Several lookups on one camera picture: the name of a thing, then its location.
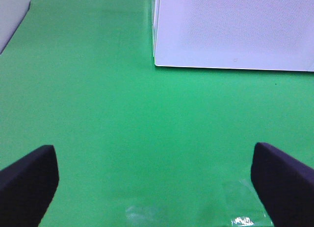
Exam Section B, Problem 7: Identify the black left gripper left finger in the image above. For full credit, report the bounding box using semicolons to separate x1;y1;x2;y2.
0;145;59;227

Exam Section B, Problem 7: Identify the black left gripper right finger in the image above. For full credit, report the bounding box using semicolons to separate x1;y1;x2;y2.
251;142;314;227

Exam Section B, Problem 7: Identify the white microwave oven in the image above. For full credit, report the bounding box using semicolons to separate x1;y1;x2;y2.
150;0;314;73

